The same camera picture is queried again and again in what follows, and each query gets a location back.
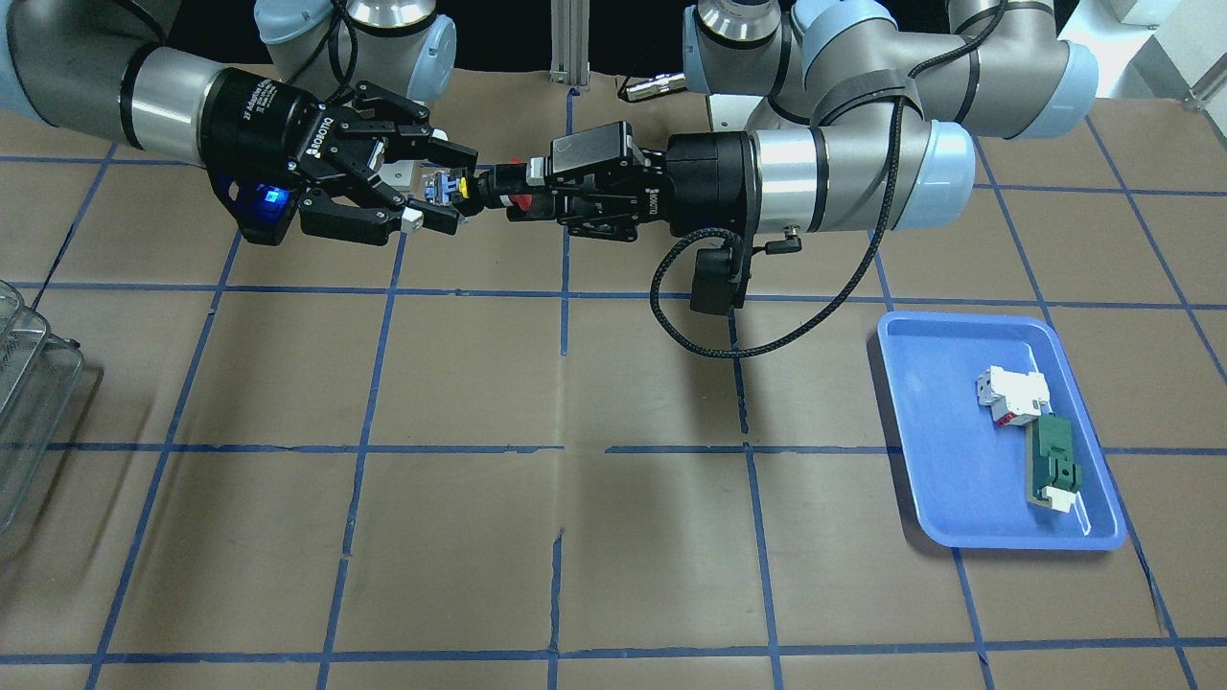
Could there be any red emergency stop button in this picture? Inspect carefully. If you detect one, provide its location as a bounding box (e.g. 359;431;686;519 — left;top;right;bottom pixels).
423;169;534;223

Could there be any green terminal block module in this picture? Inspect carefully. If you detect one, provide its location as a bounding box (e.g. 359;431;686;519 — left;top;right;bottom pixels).
1026;413;1085;514

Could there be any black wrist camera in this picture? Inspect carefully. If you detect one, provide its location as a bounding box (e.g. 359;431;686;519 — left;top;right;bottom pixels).
207;171;302;247
690;237;748;317

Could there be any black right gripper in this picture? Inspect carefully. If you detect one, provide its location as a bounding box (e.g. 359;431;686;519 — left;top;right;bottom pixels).
198;69;479;247

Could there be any wire mesh shelf basket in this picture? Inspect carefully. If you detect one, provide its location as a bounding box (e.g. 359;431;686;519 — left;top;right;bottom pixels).
1;284;83;532

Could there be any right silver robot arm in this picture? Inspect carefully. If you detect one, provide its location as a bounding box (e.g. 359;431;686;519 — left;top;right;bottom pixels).
2;1;477;247

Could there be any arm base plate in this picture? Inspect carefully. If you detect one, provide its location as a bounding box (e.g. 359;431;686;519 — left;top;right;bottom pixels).
374;96;428;193
706;93;772;133

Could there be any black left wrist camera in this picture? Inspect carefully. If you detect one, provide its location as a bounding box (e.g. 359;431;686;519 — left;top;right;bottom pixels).
690;237;748;317

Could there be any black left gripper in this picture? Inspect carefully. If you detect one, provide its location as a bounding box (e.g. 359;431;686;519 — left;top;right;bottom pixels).
491;122;751;241

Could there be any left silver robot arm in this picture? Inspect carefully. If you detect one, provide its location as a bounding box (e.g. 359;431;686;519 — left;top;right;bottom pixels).
465;1;1099;242

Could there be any black left wrist camera cable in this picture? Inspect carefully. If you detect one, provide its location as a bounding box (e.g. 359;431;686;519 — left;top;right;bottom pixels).
650;29;988;361

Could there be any aluminium frame post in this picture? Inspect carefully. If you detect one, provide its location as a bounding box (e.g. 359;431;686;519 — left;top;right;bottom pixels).
548;0;590;90

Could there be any white red circuit breaker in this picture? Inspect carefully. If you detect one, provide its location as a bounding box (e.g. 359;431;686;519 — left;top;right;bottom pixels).
975;365;1049;427

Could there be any silver cable connector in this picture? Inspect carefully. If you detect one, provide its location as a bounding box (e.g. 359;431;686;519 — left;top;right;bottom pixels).
616;72;687;104

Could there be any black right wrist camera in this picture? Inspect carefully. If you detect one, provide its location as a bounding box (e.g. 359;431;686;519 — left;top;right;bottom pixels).
207;171;302;247

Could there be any blue plastic tray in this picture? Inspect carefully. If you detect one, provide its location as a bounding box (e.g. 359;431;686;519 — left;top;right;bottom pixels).
877;309;1128;551

